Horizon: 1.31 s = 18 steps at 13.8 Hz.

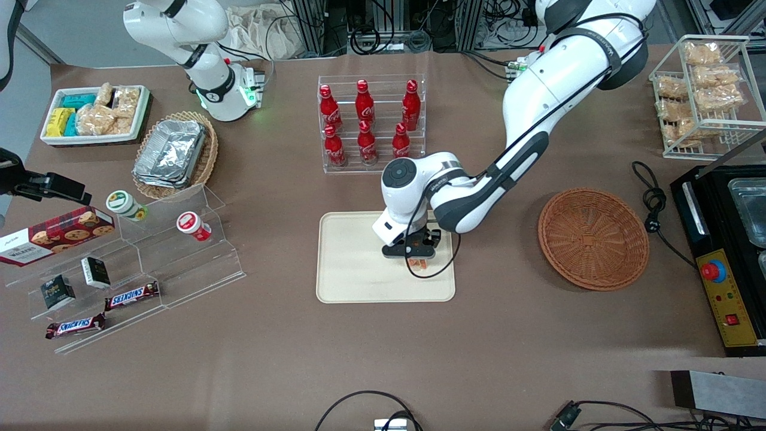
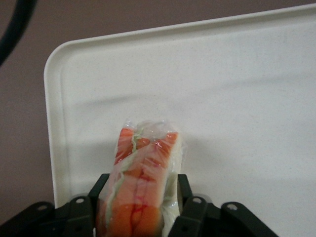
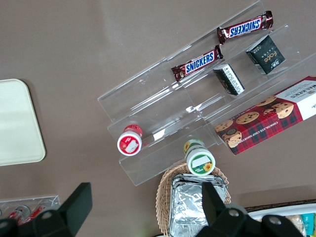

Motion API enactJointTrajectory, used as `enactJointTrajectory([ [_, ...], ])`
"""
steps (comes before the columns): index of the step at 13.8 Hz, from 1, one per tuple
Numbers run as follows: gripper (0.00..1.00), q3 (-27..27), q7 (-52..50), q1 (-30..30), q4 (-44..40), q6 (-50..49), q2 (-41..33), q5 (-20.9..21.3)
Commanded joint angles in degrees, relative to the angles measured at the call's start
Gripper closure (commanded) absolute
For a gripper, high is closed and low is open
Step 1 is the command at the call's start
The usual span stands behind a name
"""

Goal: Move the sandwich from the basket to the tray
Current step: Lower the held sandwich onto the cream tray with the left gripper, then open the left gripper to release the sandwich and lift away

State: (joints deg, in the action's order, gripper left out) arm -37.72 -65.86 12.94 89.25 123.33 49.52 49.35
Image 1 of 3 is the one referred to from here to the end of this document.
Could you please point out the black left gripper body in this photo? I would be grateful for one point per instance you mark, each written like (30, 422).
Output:
(428, 237)

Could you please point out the stacked aluminium foil containers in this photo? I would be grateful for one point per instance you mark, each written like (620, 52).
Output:
(170, 152)

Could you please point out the teal snack packet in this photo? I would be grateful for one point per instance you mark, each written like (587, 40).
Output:
(78, 100)

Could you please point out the green lid cup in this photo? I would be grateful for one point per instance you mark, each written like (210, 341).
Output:
(122, 202)

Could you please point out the round brown wicker basket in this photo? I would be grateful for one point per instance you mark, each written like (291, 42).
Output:
(592, 239)

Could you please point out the triangular sandwich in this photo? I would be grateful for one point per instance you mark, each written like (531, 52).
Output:
(419, 264)

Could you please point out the bagged rice cracker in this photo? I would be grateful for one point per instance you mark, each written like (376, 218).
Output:
(676, 112)
(105, 94)
(715, 76)
(127, 102)
(703, 54)
(673, 88)
(718, 99)
(94, 120)

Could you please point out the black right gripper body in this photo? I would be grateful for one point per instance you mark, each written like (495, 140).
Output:
(24, 182)

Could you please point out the black machine with yellow panel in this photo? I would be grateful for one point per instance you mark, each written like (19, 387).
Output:
(706, 227)

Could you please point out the small black box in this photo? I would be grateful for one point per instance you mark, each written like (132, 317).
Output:
(96, 272)
(57, 292)

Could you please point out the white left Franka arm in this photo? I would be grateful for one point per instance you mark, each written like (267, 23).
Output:
(538, 90)

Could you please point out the clear acrylic bottle rack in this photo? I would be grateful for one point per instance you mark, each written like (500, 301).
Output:
(383, 90)

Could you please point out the red cola bottle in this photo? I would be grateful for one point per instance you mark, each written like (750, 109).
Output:
(401, 143)
(328, 111)
(334, 148)
(411, 106)
(367, 145)
(364, 105)

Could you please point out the silver connector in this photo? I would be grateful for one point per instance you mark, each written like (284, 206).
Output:
(390, 425)

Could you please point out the brown Snickers bar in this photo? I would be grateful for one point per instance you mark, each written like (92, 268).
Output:
(131, 296)
(75, 326)

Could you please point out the steel pan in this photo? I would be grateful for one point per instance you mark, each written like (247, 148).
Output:
(751, 209)

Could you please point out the red lid cup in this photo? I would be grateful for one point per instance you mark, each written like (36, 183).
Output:
(190, 223)

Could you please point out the white rectangular snack bin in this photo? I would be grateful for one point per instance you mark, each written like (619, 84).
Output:
(90, 139)

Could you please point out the red tartan cookie box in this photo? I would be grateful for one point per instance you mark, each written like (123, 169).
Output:
(54, 236)

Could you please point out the yellow snack packet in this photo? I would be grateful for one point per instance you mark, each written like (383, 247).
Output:
(58, 121)

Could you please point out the cream cloth bag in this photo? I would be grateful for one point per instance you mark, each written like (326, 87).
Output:
(257, 30)

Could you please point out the oval light wicker basket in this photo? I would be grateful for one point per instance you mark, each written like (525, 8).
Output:
(206, 161)

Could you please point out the clear acrylic stepped stand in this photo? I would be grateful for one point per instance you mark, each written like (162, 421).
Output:
(24, 287)
(197, 269)

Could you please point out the cream plastic serving tray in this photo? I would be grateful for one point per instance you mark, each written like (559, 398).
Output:
(353, 263)

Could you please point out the grey rectangular block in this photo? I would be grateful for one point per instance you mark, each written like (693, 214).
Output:
(724, 392)

